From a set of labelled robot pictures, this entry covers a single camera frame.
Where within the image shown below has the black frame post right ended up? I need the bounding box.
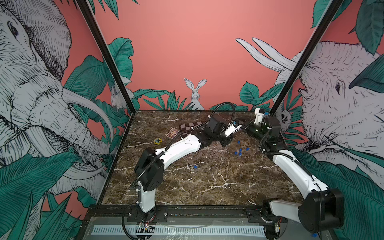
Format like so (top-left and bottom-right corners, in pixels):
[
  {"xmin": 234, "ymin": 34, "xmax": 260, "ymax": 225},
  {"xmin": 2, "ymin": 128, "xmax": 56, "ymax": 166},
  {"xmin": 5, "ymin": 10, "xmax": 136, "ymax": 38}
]
[{"xmin": 270, "ymin": 0, "xmax": 343, "ymax": 116}]

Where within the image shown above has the white slotted cable duct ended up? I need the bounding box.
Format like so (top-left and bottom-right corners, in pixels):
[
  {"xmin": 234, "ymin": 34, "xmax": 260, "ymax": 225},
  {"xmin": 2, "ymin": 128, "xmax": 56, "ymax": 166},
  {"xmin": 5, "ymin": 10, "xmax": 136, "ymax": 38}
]
[{"xmin": 91, "ymin": 224, "xmax": 266, "ymax": 238}]

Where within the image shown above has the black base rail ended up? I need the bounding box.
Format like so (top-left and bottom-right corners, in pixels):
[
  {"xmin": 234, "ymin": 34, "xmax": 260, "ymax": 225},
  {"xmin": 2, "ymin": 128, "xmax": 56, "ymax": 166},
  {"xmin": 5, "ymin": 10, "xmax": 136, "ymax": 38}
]
[{"xmin": 85, "ymin": 204, "xmax": 289, "ymax": 225}]

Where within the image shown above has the black frame post left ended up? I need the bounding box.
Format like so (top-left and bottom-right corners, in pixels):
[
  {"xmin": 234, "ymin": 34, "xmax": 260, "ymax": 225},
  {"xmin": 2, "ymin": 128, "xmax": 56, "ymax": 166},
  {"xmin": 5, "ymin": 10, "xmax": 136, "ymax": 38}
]
[{"xmin": 76, "ymin": 0, "xmax": 136, "ymax": 115}]

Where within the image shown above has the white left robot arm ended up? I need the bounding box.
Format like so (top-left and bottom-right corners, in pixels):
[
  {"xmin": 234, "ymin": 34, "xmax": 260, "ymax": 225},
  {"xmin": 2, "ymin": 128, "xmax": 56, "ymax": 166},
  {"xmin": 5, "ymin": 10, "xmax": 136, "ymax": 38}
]
[{"xmin": 130, "ymin": 116, "xmax": 242, "ymax": 214}]

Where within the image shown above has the brown checkered chess board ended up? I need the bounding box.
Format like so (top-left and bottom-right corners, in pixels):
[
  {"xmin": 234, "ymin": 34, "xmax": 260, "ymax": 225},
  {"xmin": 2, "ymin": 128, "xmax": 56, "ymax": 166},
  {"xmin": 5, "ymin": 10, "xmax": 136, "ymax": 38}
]
[{"xmin": 179, "ymin": 121, "xmax": 202, "ymax": 134}]

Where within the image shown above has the black frame post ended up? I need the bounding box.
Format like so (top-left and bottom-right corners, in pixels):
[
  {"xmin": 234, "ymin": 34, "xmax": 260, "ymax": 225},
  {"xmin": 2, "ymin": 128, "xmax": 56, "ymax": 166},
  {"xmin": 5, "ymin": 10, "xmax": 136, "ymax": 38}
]
[
  {"xmin": 270, "ymin": 0, "xmax": 343, "ymax": 116},
  {"xmin": 76, "ymin": 0, "xmax": 136, "ymax": 115}
]

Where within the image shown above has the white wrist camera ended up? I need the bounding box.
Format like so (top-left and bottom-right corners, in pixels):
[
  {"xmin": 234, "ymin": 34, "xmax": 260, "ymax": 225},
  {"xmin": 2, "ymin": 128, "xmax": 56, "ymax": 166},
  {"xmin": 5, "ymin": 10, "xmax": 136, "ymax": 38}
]
[
  {"xmin": 254, "ymin": 108, "xmax": 269, "ymax": 126},
  {"xmin": 224, "ymin": 120, "xmax": 242, "ymax": 137}
]

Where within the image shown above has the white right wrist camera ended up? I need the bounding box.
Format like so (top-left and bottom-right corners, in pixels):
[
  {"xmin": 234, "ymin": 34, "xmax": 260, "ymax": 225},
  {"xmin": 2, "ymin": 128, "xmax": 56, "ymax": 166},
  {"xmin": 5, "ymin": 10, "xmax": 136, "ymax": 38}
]
[{"xmin": 254, "ymin": 108, "xmax": 269, "ymax": 126}]

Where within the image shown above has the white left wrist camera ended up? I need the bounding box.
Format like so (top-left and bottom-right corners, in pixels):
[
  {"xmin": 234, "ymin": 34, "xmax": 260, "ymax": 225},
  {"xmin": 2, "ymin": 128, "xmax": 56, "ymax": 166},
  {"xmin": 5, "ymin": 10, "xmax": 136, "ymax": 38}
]
[{"xmin": 224, "ymin": 120, "xmax": 242, "ymax": 137}]

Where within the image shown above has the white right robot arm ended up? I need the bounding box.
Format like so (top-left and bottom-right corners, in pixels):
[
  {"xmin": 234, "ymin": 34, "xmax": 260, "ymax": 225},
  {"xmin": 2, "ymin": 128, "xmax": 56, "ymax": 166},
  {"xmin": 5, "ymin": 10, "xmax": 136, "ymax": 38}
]
[{"xmin": 242, "ymin": 115, "xmax": 344, "ymax": 233}]

